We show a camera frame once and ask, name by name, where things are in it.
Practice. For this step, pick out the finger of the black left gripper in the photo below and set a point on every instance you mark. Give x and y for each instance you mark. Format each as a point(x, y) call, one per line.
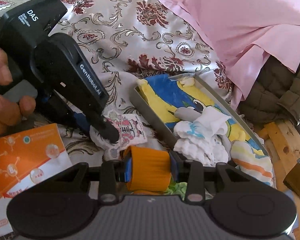
point(100, 124)

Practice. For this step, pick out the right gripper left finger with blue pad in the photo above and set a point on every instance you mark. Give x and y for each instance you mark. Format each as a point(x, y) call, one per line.
point(111, 173)

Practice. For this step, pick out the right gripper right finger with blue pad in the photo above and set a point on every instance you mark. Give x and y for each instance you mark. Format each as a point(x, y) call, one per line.
point(190, 172)

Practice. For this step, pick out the orange knit roll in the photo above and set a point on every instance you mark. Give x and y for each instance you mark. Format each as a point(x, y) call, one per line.
point(148, 169)

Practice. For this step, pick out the striped pastel towel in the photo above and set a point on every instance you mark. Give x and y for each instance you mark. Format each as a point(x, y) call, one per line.
point(258, 166)

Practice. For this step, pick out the white gauze cloth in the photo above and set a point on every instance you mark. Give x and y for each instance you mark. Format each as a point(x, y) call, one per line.
point(205, 139)

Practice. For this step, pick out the small cartoon pouch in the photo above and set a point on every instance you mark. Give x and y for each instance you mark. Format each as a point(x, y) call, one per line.
point(131, 132)

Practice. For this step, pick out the grey tray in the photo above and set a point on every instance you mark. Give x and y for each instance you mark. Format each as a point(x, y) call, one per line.
point(155, 114)

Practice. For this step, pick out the grey sock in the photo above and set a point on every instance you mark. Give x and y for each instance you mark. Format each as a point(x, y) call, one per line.
point(187, 114)

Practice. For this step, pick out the yellow blue cartoon towel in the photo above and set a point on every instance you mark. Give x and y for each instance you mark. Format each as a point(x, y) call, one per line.
point(185, 99)

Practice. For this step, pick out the floral satin bedspread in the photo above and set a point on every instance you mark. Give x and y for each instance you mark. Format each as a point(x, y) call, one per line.
point(126, 40)

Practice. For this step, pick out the orange white box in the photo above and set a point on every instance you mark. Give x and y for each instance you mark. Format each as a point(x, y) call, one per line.
point(26, 159)

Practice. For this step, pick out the brown quilted down jacket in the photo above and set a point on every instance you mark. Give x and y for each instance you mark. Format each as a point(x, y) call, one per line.
point(274, 95)

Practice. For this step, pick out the pink hanging sheet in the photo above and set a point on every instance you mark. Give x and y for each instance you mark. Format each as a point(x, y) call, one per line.
point(244, 34)

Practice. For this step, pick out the wooden bunk bed frame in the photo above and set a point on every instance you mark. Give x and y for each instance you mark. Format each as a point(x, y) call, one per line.
point(282, 142)

